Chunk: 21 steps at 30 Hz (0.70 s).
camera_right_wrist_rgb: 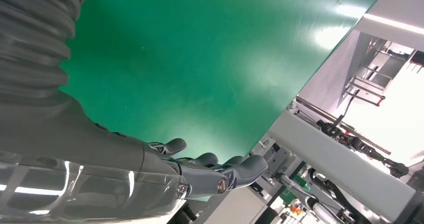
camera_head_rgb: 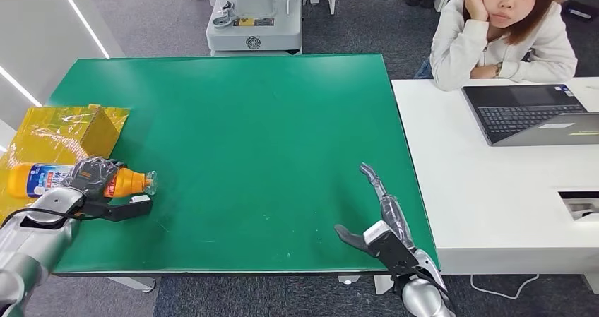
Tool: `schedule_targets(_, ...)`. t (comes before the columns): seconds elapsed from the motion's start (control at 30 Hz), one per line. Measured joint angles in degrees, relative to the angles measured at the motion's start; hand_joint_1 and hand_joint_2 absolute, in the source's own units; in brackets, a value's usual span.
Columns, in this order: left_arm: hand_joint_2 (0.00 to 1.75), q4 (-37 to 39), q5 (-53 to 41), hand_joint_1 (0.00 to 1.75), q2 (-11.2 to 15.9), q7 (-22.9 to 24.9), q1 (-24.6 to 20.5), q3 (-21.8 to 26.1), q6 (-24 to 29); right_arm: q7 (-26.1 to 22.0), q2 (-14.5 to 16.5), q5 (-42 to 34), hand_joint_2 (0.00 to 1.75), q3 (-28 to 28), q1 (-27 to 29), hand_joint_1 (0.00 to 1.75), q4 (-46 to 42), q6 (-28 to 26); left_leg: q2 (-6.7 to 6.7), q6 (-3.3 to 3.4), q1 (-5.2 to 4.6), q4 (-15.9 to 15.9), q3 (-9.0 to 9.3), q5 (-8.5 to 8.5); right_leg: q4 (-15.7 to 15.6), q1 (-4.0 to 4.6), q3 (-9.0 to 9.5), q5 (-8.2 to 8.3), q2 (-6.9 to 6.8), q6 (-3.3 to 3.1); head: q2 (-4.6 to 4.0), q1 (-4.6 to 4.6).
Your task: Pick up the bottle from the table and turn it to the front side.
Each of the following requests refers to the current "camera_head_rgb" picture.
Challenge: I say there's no person's left hand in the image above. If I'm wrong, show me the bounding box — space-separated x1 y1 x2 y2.
470 63 497 80

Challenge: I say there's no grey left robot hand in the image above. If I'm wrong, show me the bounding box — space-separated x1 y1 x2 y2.
61 156 127 200

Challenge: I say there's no person's right hand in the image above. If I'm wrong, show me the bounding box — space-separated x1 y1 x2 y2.
464 0 490 22

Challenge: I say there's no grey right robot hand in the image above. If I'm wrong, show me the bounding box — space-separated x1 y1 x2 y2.
333 162 417 260

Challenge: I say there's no orange plastic bottle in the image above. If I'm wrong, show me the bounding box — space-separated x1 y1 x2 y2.
6 162 158 200

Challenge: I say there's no person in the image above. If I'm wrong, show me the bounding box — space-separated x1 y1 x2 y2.
414 0 579 92

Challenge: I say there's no dark grey laptop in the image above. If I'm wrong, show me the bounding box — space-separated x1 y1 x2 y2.
461 84 599 148

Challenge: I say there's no yellow film-wrapped cardboard box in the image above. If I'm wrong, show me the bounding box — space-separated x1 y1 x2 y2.
0 104 131 222

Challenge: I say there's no white desk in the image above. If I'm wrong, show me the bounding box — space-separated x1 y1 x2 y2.
391 76 599 296

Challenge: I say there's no black floor object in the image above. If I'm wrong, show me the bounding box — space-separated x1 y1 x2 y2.
561 0 599 22

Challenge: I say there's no white machine base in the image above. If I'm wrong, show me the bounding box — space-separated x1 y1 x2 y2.
206 0 304 58

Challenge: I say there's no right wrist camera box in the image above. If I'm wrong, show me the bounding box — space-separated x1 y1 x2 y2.
362 220 420 276

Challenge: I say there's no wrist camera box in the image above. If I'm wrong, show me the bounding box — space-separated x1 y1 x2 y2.
362 220 420 276
84 193 154 223

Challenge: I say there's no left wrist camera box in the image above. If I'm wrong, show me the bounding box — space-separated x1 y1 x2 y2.
84 193 154 223

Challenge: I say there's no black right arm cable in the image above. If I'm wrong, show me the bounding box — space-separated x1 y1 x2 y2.
398 267 451 298

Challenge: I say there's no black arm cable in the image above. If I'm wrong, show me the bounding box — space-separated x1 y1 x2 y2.
398 267 451 298
0 206 99 230

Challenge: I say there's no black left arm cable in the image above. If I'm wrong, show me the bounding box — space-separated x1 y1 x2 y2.
0 206 99 230

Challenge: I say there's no white cable under desk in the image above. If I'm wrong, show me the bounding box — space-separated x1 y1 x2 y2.
470 274 540 301

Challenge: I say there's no desk cable cutout tray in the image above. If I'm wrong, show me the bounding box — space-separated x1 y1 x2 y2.
558 191 599 223

